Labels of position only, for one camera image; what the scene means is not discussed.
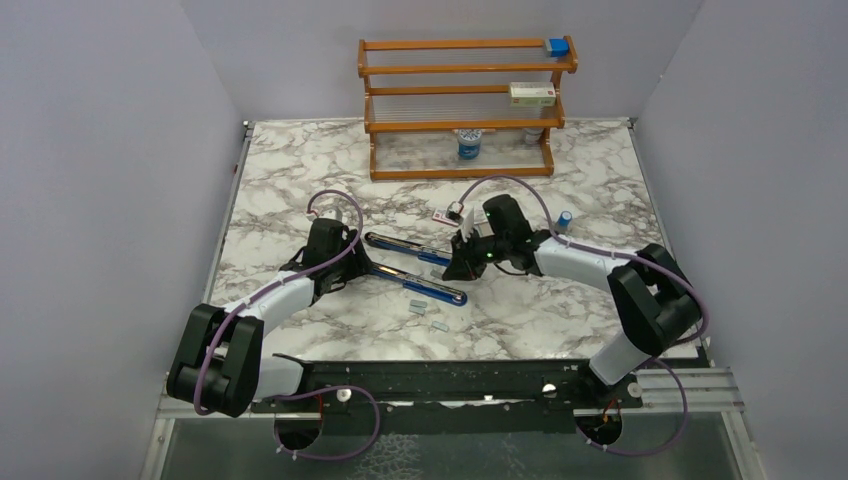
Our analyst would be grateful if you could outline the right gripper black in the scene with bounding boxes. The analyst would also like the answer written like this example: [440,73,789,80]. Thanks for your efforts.
[442,226,510,282]

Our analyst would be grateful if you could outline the blue stapler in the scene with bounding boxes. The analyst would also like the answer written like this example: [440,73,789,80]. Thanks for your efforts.
[364,231,469,308]

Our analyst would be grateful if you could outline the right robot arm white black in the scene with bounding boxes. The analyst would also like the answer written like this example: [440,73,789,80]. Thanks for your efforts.
[442,194,703,407]

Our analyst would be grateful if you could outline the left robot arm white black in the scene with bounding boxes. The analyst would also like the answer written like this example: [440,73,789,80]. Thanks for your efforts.
[165,218,373,418]

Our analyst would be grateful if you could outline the small blue capped cylinder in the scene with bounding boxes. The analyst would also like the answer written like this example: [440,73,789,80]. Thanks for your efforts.
[555,210,573,234]

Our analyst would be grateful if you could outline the blue white cup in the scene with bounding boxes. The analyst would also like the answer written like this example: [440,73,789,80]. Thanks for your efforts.
[456,129,483,160]

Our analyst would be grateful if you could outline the white small jar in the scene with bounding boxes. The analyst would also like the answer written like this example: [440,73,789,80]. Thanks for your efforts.
[523,128,545,145]

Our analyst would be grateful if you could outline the orange wooden shelf rack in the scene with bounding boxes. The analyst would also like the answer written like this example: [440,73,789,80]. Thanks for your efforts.
[357,35,579,181]

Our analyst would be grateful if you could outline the white green carton box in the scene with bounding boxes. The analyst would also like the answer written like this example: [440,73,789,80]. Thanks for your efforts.
[508,82,557,107]

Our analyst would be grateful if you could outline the blue box on top shelf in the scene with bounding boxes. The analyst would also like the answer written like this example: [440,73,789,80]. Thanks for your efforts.
[544,38,571,58]

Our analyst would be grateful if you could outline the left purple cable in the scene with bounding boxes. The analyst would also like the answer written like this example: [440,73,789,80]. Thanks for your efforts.
[193,189,382,464]

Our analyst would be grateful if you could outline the purple cable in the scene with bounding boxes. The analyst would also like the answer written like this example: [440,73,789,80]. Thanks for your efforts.
[193,189,382,464]
[457,174,710,458]

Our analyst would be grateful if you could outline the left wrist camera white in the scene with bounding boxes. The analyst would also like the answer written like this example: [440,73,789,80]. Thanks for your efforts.
[320,207,344,222]

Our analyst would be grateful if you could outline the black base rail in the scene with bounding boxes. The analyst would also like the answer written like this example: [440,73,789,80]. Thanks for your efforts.
[158,354,743,439]

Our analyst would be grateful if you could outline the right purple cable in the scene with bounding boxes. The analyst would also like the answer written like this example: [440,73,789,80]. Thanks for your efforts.
[457,174,710,458]

